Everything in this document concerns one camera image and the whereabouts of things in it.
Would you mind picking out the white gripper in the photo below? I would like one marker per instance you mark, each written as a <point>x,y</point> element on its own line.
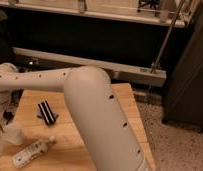
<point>5,99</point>

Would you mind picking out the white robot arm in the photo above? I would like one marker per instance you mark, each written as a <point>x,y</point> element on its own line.
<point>94,108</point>

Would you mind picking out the white paper cup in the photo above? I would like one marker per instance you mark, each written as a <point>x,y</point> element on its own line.
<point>14,134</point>

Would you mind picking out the black striped sponge block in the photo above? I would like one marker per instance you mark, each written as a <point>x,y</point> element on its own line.
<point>46,113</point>

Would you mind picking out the clear plastic bottle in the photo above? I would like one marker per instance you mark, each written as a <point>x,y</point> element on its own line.
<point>29,153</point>

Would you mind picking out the black office chair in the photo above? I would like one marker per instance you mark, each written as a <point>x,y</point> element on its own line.
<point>6,50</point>

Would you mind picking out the metal pole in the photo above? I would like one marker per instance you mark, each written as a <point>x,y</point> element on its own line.
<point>155,64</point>

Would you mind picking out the dark cabinet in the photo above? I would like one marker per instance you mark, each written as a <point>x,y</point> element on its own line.
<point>183,95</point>

